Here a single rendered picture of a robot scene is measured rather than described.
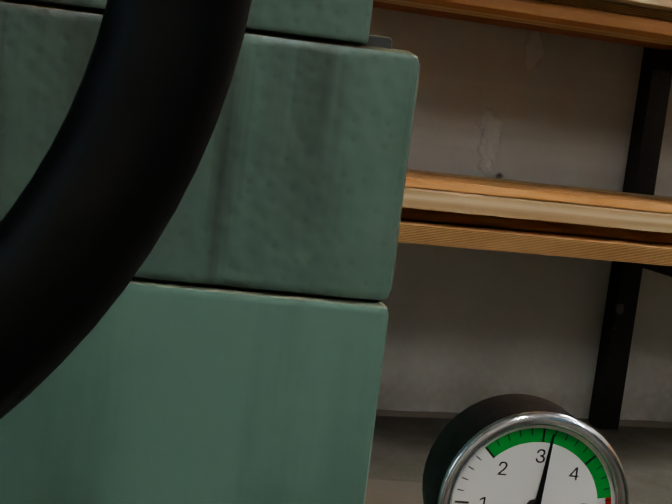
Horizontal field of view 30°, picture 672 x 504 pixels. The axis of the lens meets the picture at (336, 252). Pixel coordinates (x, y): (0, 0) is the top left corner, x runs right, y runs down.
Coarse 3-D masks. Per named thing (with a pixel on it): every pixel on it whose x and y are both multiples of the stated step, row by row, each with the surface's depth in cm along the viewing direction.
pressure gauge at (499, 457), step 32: (480, 416) 40; (512, 416) 39; (544, 416) 39; (448, 448) 40; (480, 448) 39; (512, 448) 40; (544, 448) 40; (576, 448) 40; (608, 448) 40; (448, 480) 39; (480, 480) 40; (512, 480) 40; (576, 480) 40; (608, 480) 40
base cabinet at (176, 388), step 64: (128, 320) 43; (192, 320) 44; (256, 320) 44; (320, 320) 44; (384, 320) 45; (64, 384) 43; (128, 384) 44; (192, 384) 44; (256, 384) 44; (320, 384) 45; (0, 448) 43; (64, 448) 44; (128, 448) 44; (192, 448) 44; (256, 448) 45; (320, 448) 45
